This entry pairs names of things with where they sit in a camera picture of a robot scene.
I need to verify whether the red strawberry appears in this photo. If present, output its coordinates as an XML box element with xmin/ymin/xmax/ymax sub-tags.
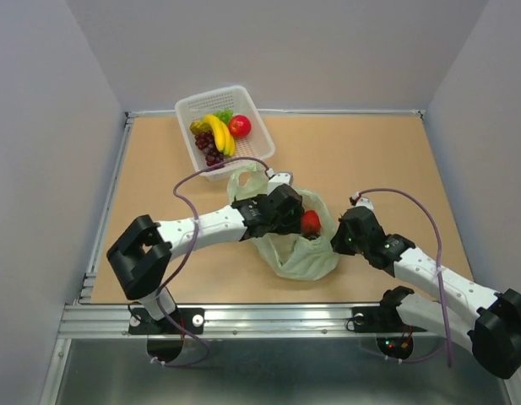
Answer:
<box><xmin>301</xmin><ymin>210</ymin><xmax>322</xmax><ymax>235</ymax></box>

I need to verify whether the light green plastic bag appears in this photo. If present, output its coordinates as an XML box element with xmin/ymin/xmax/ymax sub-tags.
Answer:
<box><xmin>227</xmin><ymin>164</ymin><xmax>339</xmax><ymax>281</ymax></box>

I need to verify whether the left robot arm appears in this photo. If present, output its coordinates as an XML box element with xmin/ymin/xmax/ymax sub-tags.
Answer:
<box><xmin>106</xmin><ymin>184</ymin><xmax>304</xmax><ymax>332</ymax></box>

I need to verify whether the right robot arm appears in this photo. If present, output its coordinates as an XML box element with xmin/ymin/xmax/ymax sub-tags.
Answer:
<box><xmin>331</xmin><ymin>206</ymin><xmax>521</xmax><ymax>380</ymax></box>

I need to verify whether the small yellow-brown fruit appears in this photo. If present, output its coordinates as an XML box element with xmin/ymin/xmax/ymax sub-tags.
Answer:
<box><xmin>189</xmin><ymin>121</ymin><xmax>209</xmax><ymax>135</ymax></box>

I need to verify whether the white perforated plastic basket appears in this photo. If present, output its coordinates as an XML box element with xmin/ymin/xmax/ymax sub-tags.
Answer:
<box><xmin>175</xmin><ymin>85</ymin><xmax>275</xmax><ymax>181</ymax></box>

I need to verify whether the yellow banana bunch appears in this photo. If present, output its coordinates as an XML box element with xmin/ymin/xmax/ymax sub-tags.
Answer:
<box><xmin>202</xmin><ymin>115</ymin><xmax>236</xmax><ymax>157</ymax></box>

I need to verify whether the red apple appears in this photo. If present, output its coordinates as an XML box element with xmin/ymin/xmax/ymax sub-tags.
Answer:
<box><xmin>227</xmin><ymin>115</ymin><xmax>252</xmax><ymax>138</ymax></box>

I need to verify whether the dark red grape bunch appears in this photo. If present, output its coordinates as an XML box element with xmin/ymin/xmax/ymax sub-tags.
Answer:
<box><xmin>194</xmin><ymin>131</ymin><xmax>225</xmax><ymax>167</ymax></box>

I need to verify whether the green grape bunch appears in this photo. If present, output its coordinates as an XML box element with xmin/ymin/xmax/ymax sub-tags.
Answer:
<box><xmin>214</xmin><ymin>109</ymin><xmax>234</xmax><ymax>125</ymax></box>

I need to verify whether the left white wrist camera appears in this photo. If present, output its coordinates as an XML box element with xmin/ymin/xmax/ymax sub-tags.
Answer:
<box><xmin>267</xmin><ymin>172</ymin><xmax>293</xmax><ymax>194</ymax></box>

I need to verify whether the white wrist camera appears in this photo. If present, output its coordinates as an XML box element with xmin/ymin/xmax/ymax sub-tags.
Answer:
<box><xmin>350</xmin><ymin>192</ymin><xmax>374</xmax><ymax>211</ymax></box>
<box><xmin>267</xmin><ymin>172</ymin><xmax>293</xmax><ymax>194</ymax></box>

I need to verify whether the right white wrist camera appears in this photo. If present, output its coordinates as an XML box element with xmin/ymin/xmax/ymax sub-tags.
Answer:
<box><xmin>350</xmin><ymin>192</ymin><xmax>374</xmax><ymax>211</ymax></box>

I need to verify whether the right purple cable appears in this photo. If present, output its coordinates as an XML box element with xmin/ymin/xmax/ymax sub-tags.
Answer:
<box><xmin>356</xmin><ymin>187</ymin><xmax>455</xmax><ymax>366</ymax></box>

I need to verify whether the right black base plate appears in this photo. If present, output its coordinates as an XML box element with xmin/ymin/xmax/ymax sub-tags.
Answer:
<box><xmin>345</xmin><ymin>306</ymin><xmax>424</xmax><ymax>333</ymax></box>

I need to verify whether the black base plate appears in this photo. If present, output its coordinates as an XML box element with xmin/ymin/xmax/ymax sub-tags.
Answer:
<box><xmin>345</xmin><ymin>306</ymin><xmax>424</xmax><ymax>333</ymax></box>
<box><xmin>128</xmin><ymin>307</ymin><xmax>204</xmax><ymax>336</ymax></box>

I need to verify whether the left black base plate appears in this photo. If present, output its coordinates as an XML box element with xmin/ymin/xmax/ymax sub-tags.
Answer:
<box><xmin>128</xmin><ymin>307</ymin><xmax>204</xmax><ymax>336</ymax></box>

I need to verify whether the aluminium mounting rail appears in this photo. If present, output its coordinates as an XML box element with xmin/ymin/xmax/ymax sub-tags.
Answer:
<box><xmin>57</xmin><ymin>301</ymin><xmax>510</xmax><ymax>341</ymax></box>

